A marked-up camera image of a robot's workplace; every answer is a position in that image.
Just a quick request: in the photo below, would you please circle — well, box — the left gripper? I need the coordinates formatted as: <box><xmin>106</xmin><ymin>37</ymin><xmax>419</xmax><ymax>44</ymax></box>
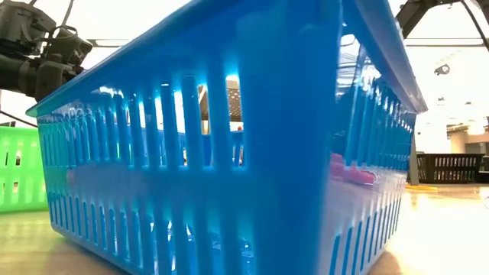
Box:
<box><xmin>34</xmin><ymin>25</ymin><xmax>94</xmax><ymax>102</ymax></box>

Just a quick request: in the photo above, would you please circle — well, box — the green plastic basket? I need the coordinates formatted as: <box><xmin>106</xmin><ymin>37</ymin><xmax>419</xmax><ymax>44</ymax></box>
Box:
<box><xmin>0</xmin><ymin>125</ymin><xmax>49</xmax><ymax>214</ymax></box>

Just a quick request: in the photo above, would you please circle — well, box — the blue plastic basket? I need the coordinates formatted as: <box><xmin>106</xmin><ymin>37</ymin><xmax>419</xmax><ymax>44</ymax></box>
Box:
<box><xmin>25</xmin><ymin>0</ymin><xmax>429</xmax><ymax>275</ymax></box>

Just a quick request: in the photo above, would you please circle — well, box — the black plastic basket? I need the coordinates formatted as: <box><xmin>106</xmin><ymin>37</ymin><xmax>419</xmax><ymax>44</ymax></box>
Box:
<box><xmin>416</xmin><ymin>152</ymin><xmax>486</xmax><ymax>185</ymax></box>

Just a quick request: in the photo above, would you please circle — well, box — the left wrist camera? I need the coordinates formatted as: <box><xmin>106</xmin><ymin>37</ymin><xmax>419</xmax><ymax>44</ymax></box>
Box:
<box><xmin>0</xmin><ymin>0</ymin><xmax>57</xmax><ymax>44</ymax></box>

